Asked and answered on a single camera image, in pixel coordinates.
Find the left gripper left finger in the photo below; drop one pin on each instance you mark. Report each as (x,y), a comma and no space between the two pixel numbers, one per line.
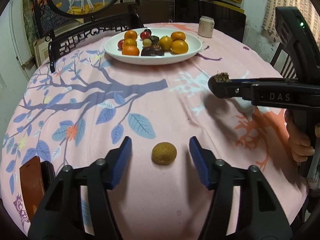
(59,215)

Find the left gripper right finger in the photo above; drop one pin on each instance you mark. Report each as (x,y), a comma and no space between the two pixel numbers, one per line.
(260,213)

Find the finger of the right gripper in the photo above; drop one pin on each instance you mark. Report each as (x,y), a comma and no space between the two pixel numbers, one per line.
(242,90)
(265,79)

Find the large dark water chestnut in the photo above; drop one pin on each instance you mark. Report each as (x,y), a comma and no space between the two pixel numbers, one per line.
(221,85)

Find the oval orange kumquat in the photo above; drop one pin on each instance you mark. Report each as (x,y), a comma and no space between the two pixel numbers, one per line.
(179,47)

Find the yellow round tomato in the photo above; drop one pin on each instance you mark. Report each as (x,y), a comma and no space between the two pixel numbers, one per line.
(165,43)

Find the dark purple plum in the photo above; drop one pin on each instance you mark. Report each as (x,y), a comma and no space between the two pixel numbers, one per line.
(148,51)

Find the tan longan front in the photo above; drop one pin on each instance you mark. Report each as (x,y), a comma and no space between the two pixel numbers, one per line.
(147,43)

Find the large orange mandarin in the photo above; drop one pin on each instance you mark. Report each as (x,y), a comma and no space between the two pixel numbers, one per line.
(130,51)

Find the small orange mandarin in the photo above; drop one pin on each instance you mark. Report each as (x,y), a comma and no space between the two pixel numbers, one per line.
(130,34)

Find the small red cherry tomato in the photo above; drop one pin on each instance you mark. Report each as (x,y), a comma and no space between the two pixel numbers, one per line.
(120,44)

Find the person's right hand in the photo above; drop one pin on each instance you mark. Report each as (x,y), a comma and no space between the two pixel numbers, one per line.
(299,142)

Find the dark wooden side chair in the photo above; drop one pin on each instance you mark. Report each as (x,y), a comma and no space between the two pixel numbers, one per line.
(282,63)

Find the brown leather phone case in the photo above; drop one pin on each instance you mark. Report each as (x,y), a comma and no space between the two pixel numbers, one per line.
(36,176)

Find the white oval plate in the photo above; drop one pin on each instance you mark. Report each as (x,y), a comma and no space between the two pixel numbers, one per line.
(111,48)

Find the pink deer print tablecloth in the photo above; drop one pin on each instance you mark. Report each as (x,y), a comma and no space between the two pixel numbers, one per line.
(75,115)

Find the black carved wooden chair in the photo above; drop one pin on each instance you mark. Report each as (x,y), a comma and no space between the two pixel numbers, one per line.
(62,44)

